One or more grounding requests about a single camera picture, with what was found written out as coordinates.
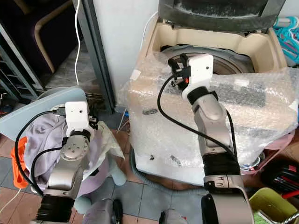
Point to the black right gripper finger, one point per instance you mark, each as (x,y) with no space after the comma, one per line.
(183,60)
(173,66)

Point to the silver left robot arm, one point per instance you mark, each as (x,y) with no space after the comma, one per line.
(70,163)

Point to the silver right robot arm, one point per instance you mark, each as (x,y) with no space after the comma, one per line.
(212,126)

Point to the grey washing machine lid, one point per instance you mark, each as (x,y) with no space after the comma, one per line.
(219,14)

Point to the cream top-load washing machine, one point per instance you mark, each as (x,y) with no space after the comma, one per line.
(261,44)

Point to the teal plastic clothes hangers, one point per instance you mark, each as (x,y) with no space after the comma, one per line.
(287,39)

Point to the cream white cloth garment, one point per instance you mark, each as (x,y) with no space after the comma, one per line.
(107,140)

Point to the lavender cloth garment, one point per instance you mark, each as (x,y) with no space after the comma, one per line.
(42,140)

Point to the clear bubble wrap sheet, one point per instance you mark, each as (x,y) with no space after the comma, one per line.
(154,130)

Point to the orange cloth garment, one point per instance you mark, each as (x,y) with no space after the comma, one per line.
(21,158)

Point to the grey metal rack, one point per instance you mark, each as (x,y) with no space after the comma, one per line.
(11,70)

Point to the dark wooden armchair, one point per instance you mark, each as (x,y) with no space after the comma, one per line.
(46,28)

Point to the pink plastic basin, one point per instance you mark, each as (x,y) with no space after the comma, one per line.
(280,144)

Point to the red and black toolbox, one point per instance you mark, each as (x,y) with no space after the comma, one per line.
(280,175)

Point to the yellow-green plastic bin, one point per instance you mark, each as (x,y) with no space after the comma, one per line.
(273,205)

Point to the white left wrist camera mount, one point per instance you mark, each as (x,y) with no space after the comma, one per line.
(78,115)

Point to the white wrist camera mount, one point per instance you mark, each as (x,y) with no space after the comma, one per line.
(78,115)
(200,72)

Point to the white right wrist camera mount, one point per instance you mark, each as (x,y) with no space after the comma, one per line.
(200,72)

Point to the grey metal door frame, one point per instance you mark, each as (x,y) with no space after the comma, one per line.
(96,51)

